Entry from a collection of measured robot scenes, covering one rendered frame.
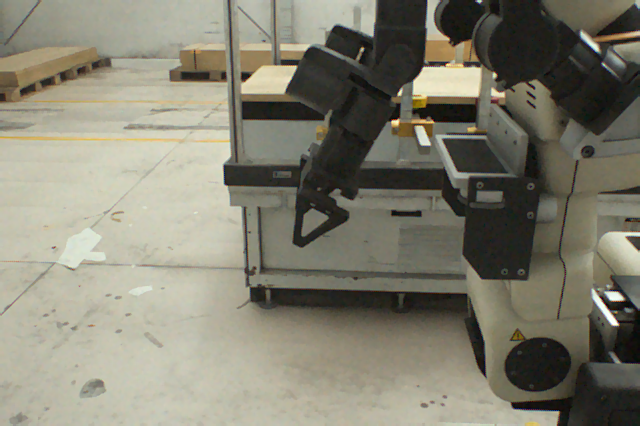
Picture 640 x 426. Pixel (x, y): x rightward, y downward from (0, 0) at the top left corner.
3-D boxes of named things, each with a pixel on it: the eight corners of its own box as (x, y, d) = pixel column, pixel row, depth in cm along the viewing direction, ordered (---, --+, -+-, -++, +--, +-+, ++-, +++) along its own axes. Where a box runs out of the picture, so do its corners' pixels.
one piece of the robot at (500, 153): (514, 215, 116) (528, 100, 108) (556, 284, 90) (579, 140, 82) (428, 213, 117) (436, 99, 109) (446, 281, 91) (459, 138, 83)
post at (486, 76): (482, 185, 209) (496, 39, 192) (471, 185, 210) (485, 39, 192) (480, 182, 213) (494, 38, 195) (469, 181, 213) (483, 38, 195)
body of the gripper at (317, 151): (303, 182, 73) (333, 129, 71) (305, 152, 83) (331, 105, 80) (351, 205, 75) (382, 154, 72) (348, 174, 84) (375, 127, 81)
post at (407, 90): (408, 176, 210) (416, 29, 192) (398, 175, 210) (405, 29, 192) (407, 172, 213) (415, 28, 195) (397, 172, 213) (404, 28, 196)
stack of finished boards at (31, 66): (98, 58, 902) (96, 46, 896) (19, 87, 678) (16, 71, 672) (47, 58, 905) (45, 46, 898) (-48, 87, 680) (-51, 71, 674)
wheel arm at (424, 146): (430, 157, 181) (431, 143, 179) (419, 157, 181) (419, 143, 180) (417, 123, 221) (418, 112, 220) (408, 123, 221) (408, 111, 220)
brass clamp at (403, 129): (433, 138, 203) (434, 123, 201) (391, 137, 204) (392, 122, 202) (431, 133, 209) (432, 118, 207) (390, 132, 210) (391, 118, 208)
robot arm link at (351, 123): (401, 103, 71) (399, 93, 77) (349, 74, 71) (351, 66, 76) (371, 153, 74) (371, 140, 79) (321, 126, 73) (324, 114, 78)
